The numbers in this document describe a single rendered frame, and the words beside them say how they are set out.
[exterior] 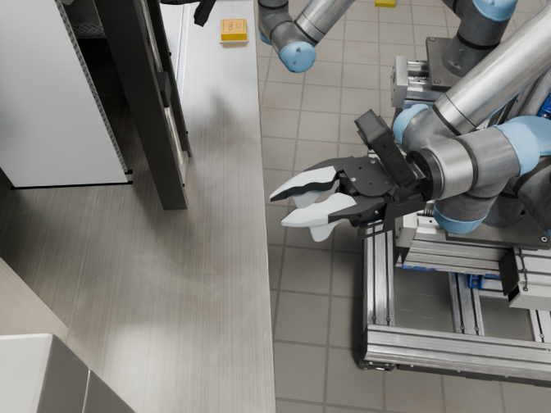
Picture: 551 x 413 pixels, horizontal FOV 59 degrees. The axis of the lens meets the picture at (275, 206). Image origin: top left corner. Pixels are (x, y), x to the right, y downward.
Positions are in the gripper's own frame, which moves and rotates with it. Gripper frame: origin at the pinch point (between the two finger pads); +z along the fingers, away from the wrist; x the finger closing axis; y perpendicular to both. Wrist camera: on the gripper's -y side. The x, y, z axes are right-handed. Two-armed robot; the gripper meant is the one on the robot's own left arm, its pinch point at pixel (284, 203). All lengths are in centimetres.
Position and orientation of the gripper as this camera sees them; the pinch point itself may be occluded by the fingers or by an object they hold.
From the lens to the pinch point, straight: 59.1
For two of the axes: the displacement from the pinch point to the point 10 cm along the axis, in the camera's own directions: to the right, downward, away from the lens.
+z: -9.4, 2.7, -1.9
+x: -3.3, -6.9, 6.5
